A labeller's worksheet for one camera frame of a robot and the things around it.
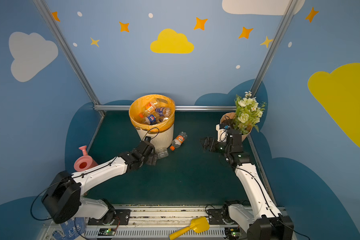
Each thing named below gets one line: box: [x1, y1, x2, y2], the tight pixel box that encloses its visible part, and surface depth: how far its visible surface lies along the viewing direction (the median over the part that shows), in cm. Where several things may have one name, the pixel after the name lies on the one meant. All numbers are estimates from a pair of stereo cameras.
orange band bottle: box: [145, 102, 158, 113], surface depth 93 cm
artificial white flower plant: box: [233, 91, 267, 136], surface depth 87 cm
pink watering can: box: [74, 145, 99, 172], surface depth 83 cm
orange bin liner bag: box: [128, 94, 175, 132], surface depth 92 cm
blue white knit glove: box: [52, 217, 87, 240], surface depth 71 cm
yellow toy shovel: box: [169, 216, 210, 240], surface depth 73 cm
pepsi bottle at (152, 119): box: [147, 114, 156, 125], surface depth 96 cm
